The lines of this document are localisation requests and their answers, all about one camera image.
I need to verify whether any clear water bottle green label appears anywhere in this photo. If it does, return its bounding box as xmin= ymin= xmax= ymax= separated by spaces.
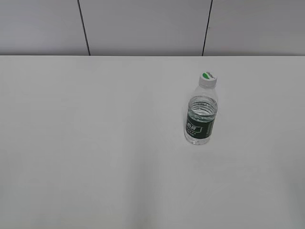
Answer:
xmin=184 ymin=85 xmax=218 ymax=145

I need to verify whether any white green bottle cap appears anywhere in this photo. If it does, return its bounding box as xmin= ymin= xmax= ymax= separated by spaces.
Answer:
xmin=199 ymin=72 xmax=217 ymax=88

